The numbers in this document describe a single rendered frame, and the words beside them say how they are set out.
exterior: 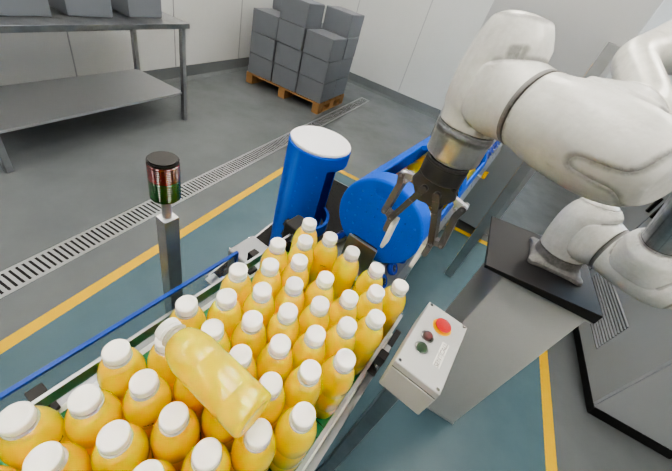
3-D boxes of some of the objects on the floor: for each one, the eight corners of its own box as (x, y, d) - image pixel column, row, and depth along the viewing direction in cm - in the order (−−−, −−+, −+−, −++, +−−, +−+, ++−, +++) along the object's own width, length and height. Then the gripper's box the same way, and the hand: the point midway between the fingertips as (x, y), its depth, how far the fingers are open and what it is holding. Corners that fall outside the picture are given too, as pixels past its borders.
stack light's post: (188, 403, 144) (180, 217, 78) (180, 410, 142) (164, 224, 75) (182, 397, 146) (169, 208, 79) (174, 404, 143) (153, 215, 76)
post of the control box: (325, 477, 137) (426, 364, 76) (319, 486, 134) (419, 376, 73) (317, 470, 138) (411, 353, 78) (312, 479, 135) (404, 365, 75)
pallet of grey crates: (341, 103, 500) (366, 15, 428) (317, 114, 439) (340, 15, 367) (277, 74, 525) (290, -13, 453) (245, 81, 464) (254, -18, 391)
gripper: (509, 179, 54) (444, 271, 68) (408, 128, 60) (368, 222, 74) (501, 195, 48) (432, 291, 62) (391, 137, 54) (351, 236, 68)
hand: (403, 244), depth 66 cm, fingers open, 6 cm apart
